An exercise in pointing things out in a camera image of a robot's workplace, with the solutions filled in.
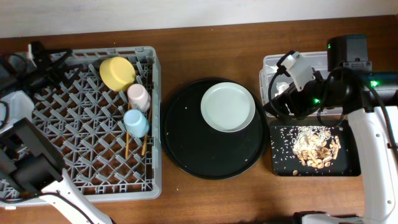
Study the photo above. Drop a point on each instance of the black rectangular tray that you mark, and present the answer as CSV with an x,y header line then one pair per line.
x,y
286,163

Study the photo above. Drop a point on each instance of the yellow bowl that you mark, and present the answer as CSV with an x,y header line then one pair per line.
x,y
117,73

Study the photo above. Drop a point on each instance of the clear plastic waste bin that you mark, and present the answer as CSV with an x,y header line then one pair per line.
x,y
317,60

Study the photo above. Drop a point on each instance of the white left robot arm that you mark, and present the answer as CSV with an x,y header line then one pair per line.
x,y
30,163

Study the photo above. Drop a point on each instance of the grey plastic dishwasher rack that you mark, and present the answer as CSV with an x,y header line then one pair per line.
x,y
85,124

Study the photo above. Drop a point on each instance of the food scraps pile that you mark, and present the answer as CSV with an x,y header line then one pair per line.
x,y
315,146

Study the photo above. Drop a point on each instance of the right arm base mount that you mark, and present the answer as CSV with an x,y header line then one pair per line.
x,y
316,217

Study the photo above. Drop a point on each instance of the white tissue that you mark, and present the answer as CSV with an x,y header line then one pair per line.
x,y
281,87

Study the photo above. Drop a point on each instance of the pink plastic cup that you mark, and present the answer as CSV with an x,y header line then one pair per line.
x,y
138,97

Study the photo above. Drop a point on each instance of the wooden chopstick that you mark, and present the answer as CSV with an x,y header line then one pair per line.
x,y
144,147
127,138

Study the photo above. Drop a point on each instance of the round black tray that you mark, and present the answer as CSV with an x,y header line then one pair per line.
x,y
201,150

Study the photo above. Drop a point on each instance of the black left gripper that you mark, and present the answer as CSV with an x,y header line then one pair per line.
x,y
45,65

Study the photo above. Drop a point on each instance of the grey-white round plate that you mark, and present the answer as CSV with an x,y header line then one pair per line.
x,y
227,107

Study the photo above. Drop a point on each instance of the blue plastic cup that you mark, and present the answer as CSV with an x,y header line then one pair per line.
x,y
136,123

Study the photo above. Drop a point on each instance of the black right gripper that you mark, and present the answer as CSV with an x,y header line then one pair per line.
x,y
283,102

